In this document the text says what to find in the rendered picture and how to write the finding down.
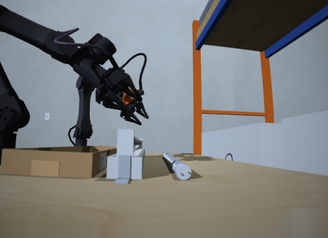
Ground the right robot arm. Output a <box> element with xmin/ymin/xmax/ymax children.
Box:
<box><xmin>0</xmin><ymin>5</ymin><xmax>126</xmax><ymax>165</ymax></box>

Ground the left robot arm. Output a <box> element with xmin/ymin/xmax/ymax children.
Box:
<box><xmin>73</xmin><ymin>76</ymin><xmax>95</xmax><ymax>146</ymax></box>

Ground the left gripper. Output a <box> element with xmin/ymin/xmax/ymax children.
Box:
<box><xmin>119</xmin><ymin>94</ymin><xmax>149</xmax><ymax>125</ymax></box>

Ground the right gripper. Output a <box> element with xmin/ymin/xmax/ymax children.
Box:
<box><xmin>86</xmin><ymin>65</ymin><xmax>143</xmax><ymax>114</ymax></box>

